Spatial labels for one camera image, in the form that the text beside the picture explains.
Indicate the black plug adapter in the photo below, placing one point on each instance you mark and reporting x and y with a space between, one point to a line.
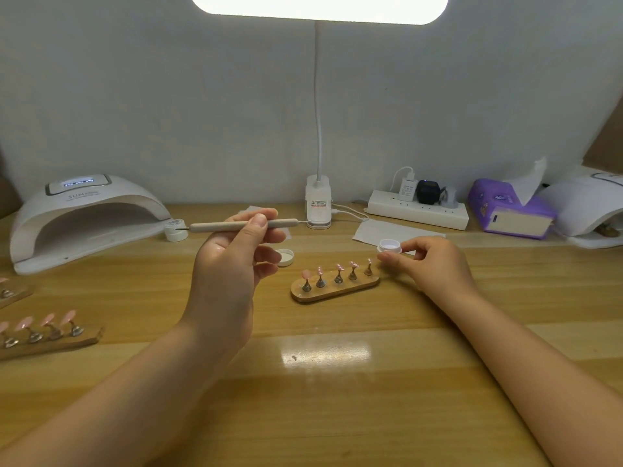
427 192

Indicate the stack of white cotton pads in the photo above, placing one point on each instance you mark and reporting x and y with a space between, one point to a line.
251 210

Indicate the white gel jar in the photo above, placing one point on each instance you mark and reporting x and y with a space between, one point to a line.
389 247

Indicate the wooden stands with pink nails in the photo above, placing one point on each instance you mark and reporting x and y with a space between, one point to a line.
44 331

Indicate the purple tissue box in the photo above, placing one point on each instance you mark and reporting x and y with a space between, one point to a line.
494 211

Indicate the grey dotting pen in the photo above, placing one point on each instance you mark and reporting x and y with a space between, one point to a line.
219 225

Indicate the white desk lamp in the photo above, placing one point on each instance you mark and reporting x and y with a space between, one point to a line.
318 6

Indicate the white power strip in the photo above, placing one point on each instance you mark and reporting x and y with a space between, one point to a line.
417 210

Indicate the white charger plug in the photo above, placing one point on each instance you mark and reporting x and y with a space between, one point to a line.
407 188

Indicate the small closed white jar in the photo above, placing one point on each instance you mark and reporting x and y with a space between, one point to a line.
175 228

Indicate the brown cardboard box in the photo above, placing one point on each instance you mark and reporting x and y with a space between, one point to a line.
8 194

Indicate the wooden nail holder strip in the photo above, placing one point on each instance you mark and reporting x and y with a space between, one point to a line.
336 290

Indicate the person's right hand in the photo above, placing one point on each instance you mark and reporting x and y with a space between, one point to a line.
438 272

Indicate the white paper sheet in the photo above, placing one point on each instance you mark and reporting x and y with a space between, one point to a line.
368 231

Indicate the white jar lid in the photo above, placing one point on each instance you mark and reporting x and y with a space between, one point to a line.
282 257

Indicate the person's left forearm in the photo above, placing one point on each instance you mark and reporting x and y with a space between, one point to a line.
92 408

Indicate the person's right forearm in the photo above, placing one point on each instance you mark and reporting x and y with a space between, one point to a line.
550 389

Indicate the brown wooden board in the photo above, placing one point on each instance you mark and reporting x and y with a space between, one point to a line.
603 136

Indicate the white nail lamp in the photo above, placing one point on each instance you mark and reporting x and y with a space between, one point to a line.
587 207
83 211

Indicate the white tissue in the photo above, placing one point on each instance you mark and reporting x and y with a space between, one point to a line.
529 180

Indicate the person's left hand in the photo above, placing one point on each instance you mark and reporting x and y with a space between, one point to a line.
226 277

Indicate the grey plug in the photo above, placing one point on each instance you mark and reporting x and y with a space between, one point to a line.
449 197

